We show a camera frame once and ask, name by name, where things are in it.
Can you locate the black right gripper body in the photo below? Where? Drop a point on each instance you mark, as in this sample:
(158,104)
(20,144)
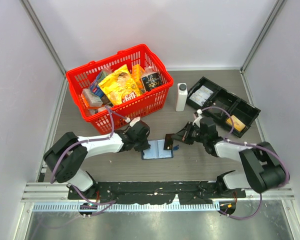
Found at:
(196,135)

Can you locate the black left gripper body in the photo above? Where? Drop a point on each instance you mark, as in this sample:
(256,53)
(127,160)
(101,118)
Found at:
(137,146)

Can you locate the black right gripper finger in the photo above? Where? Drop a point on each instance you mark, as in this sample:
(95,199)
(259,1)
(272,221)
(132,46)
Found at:
(183,141)
(182,134)

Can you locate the blue leather card holder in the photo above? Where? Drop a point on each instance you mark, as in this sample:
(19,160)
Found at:
(157,151)

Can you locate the black credit card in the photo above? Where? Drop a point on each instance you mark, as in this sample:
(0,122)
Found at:
(168,142)

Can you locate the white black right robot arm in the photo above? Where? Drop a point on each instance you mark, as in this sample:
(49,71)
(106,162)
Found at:
(262,169)

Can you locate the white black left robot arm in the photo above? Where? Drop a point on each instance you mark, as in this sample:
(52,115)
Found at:
(66,156)

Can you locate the gold card in tray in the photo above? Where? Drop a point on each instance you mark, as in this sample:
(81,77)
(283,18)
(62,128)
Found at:
(237,123)

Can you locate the white cards in tray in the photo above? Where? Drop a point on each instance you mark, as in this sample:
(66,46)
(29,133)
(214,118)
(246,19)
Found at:
(201,95)

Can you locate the black compartment tray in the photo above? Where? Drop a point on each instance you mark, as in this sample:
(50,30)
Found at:
(222,104)

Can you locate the white bottle grey cap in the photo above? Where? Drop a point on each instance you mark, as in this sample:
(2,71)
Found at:
(181,97)

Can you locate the red plastic shopping basket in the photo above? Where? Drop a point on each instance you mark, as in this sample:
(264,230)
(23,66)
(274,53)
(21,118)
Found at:
(149,102)

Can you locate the white sponge pack lower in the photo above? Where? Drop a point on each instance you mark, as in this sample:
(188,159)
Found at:
(93,111)

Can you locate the white sponge pack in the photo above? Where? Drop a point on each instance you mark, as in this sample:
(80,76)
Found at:
(90,99)
(93,111)

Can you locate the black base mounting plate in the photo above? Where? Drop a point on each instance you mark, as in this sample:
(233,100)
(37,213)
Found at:
(155,192)

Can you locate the yellow Lays chips bag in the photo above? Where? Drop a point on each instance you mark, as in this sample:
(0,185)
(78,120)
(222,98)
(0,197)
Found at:
(119,86)

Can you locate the white sponge pack upper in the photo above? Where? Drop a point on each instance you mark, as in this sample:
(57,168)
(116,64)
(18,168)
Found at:
(90,99)

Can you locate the black wrapped roll package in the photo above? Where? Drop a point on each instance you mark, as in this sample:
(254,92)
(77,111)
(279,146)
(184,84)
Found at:
(151,79)

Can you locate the blue Vileda sponge pack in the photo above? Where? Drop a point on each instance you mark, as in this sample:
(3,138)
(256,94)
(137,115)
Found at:
(94,86)

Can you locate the orange snack box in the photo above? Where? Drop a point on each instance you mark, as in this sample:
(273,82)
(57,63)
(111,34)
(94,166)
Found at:
(137,72)

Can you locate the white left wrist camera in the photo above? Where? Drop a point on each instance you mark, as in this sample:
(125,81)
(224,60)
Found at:
(134,121)

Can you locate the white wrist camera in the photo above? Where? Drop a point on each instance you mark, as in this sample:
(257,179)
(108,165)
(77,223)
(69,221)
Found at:
(134,121)
(198,115)

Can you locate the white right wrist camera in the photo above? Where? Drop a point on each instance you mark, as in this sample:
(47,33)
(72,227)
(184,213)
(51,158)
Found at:
(198,115)

